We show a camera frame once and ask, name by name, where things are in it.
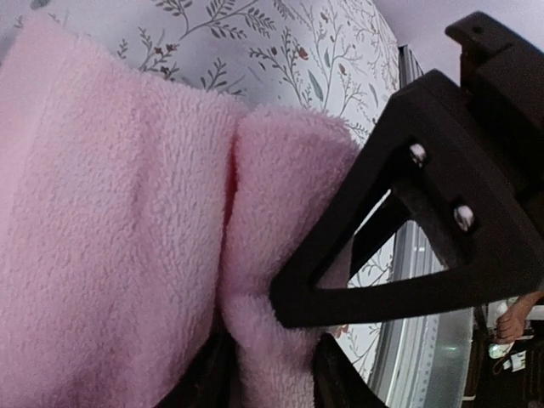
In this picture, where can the front aluminium rail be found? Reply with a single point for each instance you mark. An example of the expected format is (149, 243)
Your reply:
(421, 361)

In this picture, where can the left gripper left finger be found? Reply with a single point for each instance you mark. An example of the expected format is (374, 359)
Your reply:
(207, 380)

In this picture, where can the floral table mat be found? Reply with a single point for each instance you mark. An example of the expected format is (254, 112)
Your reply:
(308, 56)

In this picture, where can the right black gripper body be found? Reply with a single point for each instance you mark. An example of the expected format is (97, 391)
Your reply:
(503, 74)

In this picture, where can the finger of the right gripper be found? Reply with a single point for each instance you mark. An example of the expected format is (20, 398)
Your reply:
(428, 160)

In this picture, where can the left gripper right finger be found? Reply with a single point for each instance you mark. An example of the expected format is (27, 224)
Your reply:
(336, 382)

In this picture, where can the pink terry towel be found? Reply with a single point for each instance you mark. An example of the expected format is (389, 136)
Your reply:
(134, 213)

